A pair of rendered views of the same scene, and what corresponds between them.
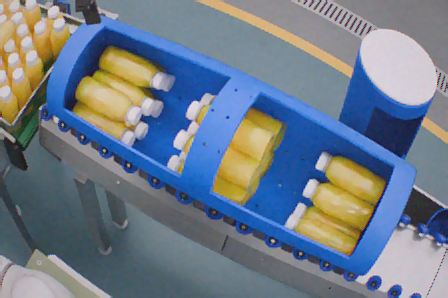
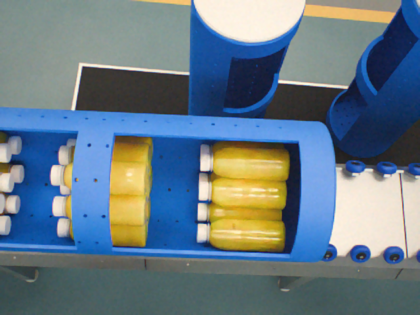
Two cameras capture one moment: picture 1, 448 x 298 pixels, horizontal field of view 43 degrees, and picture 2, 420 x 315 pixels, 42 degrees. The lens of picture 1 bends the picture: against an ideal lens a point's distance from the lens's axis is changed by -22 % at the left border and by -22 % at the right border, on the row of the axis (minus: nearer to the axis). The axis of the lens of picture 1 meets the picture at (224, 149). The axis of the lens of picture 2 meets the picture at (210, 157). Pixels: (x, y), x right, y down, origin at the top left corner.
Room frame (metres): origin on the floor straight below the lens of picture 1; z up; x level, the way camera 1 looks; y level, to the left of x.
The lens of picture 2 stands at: (0.43, -0.05, 2.15)
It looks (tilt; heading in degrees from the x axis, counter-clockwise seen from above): 71 degrees down; 331
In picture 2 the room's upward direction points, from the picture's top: 8 degrees clockwise
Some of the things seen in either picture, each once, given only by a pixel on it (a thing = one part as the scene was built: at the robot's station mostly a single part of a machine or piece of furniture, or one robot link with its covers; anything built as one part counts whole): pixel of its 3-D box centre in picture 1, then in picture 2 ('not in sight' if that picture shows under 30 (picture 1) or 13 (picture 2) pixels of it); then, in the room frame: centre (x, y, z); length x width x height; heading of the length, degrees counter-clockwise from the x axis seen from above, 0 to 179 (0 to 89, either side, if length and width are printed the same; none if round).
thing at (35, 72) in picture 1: (34, 75); not in sight; (0.98, 0.57, 0.98); 0.07 x 0.07 x 0.16
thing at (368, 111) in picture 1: (372, 141); (233, 76); (1.14, -0.48, 0.59); 0.28 x 0.28 x 0.88
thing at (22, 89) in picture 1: (22, 92); not in sight; (0.92, 0.59, 0.98); 0.07 x 0.07 x 0.16
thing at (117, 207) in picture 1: (112, 186); not in sight; (1.01, 0.36, 0.31); 0.06 x 0.06 x 0.63; 67
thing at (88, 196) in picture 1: (94, 216); (6, 263); (0.88, 0.41, 0.31); 0.06 x 0.06 x 0.63; 67
